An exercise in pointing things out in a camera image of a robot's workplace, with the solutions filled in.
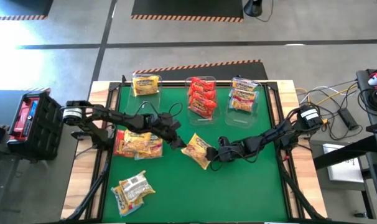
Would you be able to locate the red Maruchan noodle pack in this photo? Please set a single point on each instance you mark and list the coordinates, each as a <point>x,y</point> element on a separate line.
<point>202,107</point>
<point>202,83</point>
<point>119,146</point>
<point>204,95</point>

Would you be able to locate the hazard-striped black floor mat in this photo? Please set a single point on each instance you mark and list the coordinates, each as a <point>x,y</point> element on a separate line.
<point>30,6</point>
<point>232,73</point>
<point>188,7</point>
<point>36,89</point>

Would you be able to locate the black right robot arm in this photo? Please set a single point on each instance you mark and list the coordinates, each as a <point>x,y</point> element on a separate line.
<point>275,137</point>

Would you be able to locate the black diagonal frame brace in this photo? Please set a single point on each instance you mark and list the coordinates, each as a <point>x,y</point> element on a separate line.
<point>93,189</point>
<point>299,199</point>

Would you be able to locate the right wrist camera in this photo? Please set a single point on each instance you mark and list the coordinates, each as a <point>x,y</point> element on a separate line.
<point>224,141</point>

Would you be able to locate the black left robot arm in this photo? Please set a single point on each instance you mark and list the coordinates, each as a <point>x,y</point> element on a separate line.
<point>117,117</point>

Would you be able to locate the small black floor object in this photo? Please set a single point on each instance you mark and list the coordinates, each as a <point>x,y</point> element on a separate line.
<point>360,215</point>

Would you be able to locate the yellow Maruchan noodle pack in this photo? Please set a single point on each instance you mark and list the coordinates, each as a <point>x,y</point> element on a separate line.
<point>135,186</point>
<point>194,149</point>
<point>145,85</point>
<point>138,141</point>

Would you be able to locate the black side desk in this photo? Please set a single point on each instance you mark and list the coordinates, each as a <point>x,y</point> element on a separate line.
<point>362,146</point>

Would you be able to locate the black power brick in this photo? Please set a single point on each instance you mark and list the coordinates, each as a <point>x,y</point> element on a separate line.
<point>348,119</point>

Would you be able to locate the black table frame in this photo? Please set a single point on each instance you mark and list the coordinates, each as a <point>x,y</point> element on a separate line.
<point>114,87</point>

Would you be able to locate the black stand base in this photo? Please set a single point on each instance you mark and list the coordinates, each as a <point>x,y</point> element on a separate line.
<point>253,7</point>

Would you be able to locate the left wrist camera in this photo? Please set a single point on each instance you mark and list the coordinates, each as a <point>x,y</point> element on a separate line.
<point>166,118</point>

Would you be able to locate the white board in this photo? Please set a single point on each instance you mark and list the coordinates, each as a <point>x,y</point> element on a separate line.
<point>344,171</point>

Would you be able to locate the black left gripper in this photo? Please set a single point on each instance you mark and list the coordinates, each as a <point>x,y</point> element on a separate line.
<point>160,126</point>

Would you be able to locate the blue-edged Maruchan noodle pack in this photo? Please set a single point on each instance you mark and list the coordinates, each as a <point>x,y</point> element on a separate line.
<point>124,205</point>
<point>244,84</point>
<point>155,149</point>

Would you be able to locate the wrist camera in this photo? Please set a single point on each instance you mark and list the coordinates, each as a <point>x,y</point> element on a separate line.
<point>224,141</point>
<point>166,118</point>

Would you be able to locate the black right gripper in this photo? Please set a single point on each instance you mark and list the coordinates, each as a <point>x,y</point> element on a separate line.
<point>235,149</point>

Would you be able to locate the clear plastic bin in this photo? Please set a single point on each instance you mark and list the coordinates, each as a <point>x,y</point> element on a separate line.
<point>241,121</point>
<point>198,122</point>
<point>143,107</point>

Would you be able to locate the pink yellow snack bag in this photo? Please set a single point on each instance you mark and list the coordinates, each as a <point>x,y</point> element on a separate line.
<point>243,101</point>

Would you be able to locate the black and red crate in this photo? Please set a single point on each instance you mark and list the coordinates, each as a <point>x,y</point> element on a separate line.
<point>45,124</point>

